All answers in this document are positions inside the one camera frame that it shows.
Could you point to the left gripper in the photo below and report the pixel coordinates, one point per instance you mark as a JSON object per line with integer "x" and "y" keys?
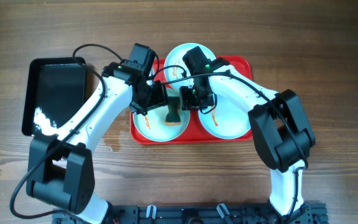
{"x": 150, "y": 106}

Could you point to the light blue plate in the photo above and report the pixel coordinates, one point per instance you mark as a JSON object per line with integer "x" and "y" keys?
{"x": 226, "y": 121}
{"x": 175, "y": 58}
{"x": 153, "y": 126}

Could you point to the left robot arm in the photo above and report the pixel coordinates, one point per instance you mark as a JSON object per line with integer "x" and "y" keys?
{"x": 60, "y": 168}

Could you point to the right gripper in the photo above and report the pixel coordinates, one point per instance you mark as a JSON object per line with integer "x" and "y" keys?
{"x": 196, "y": 101}

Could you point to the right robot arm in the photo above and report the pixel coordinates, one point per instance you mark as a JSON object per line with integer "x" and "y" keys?
{"x": 281, "y": 131}

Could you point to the green and orange sponge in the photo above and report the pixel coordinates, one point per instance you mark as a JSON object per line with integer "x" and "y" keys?
{"x": 173, "y": 117}

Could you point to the red plastic tray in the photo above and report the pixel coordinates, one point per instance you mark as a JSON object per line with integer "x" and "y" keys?
{"x": 194, "y": 133}

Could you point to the black rectangular water tray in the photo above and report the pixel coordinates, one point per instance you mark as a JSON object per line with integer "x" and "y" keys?
{"x": 55, "y": 92}

